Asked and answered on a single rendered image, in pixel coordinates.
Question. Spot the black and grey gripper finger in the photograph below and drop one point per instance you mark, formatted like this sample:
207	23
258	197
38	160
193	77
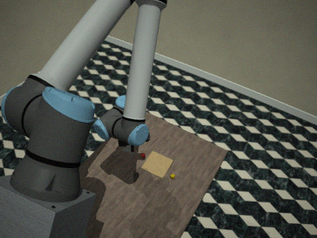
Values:
129	149

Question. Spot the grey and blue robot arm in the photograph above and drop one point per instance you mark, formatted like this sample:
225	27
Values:
58	126

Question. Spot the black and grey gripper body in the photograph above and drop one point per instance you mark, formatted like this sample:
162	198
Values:
122	144

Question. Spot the tan flat mat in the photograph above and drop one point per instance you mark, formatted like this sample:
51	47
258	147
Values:
157	164

